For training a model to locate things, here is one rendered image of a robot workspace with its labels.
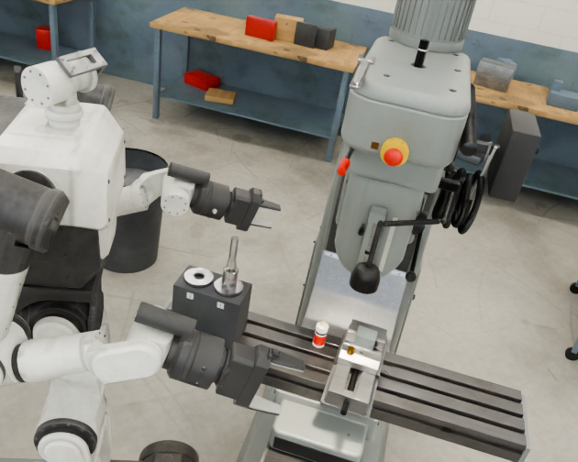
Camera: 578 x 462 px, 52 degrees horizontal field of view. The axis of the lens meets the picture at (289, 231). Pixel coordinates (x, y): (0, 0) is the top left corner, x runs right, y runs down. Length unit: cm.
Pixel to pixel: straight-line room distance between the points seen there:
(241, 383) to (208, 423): 190
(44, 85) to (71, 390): 70
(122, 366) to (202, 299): 89
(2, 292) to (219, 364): 35
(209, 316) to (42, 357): 90
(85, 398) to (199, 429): 148
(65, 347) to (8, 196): 27
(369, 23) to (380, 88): 450
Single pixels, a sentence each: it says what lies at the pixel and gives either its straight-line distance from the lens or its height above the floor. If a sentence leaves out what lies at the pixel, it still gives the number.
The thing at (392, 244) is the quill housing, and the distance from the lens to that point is 157.
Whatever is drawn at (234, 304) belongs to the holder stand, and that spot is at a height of 110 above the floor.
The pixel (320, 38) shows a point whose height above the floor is 97.
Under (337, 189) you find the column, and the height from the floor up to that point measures 133.
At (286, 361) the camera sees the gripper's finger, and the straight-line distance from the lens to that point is 101.
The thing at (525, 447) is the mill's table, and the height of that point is 91.
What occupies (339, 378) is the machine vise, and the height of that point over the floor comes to 99.
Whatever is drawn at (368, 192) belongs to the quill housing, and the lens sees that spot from 151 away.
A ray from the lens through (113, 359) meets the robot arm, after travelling 98.
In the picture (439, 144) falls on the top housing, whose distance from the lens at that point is 131.
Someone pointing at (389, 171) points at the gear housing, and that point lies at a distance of 144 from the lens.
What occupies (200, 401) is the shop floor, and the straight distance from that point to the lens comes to 300.
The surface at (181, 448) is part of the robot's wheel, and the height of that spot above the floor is 59.
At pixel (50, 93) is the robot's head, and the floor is 189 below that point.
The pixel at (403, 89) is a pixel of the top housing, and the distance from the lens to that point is 129.
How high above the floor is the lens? 226
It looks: 32 degrees down
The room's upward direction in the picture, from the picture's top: 10 degrees clockwise
